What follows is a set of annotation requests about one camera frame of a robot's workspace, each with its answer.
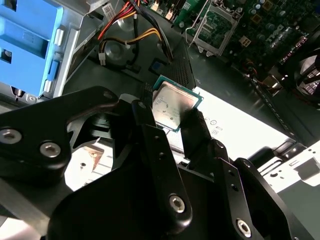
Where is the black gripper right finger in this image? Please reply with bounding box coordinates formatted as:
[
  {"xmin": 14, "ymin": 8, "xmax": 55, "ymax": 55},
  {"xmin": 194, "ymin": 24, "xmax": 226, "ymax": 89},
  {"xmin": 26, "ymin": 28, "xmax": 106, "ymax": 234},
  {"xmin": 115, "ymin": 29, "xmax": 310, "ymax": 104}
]
[{"xmin": 179, "ymin": 108, "xmax": 315, "ymax": 240}]

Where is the silver green CPU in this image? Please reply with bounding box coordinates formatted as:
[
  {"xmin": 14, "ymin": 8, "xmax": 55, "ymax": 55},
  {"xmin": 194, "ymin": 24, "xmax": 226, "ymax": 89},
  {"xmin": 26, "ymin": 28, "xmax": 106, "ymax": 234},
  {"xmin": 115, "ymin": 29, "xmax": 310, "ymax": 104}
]
[{"xmin": 151, "ymin": 74, "xmax": 205, "ymax": 133}]

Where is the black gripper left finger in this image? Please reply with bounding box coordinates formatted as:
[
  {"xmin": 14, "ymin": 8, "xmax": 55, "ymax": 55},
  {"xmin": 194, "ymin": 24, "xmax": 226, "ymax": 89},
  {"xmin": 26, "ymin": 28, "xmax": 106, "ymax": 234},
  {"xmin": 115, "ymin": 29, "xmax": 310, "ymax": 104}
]
[{"xmin": 0, "ymin": 85, "xmax": 194, "ymax": 231}]

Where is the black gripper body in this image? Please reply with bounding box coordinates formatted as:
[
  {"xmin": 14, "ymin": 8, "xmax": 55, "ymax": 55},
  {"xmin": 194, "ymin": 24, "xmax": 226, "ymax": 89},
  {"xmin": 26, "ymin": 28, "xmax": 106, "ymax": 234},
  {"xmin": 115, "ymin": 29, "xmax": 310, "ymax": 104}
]
[{"xmin": 46, "ymin": 159, "xmax": 253, "ymax": 240}]

